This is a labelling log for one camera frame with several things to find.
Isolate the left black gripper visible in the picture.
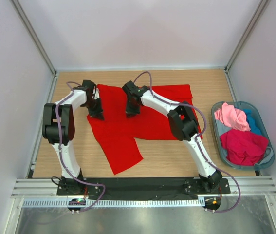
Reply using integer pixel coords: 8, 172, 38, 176
83, 97, 104, 120

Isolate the red t shirt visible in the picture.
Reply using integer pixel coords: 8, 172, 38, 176
86, 84, 204, 176

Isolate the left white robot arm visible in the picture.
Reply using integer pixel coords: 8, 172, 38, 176
42, 80, 104, 195

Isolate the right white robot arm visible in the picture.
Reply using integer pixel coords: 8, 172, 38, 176
122, 81, 222, 193

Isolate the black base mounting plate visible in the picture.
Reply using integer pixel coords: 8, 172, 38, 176
57, 177, 230, 201

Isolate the grey t shirt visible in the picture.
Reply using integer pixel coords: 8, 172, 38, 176
215, 121, 275, 166

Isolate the light pink t shirt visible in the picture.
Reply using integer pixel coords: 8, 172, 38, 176
214, 102, 251, 132

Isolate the teal plastic laundry basket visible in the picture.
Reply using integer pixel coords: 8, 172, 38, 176
211, 101, 275, 171

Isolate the magenta t shirt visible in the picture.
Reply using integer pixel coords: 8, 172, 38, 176
220, 129, 270, 167

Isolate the blue t shirt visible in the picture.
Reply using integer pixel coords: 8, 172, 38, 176
243, 109, 262, 135

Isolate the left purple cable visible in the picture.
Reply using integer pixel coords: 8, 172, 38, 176
56, 81, 106, 213

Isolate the slotted cable duct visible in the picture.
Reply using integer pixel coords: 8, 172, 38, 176
22, 197, 205, 209

